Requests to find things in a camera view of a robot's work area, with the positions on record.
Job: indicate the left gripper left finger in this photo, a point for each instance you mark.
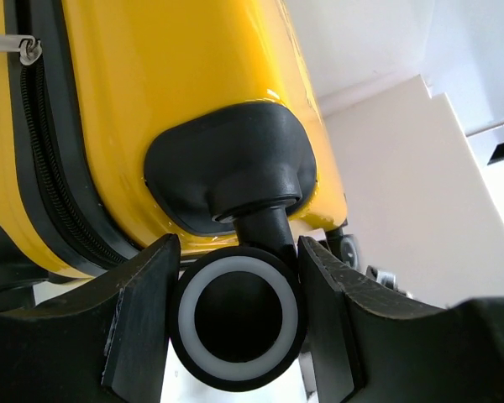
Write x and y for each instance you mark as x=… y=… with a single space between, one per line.
x=104 y=341

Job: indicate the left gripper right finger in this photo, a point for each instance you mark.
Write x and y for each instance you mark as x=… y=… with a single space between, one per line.
x=372 y=344

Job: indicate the yellow hard-shell suitcase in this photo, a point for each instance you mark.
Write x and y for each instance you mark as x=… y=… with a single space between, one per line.
x=124 y=121

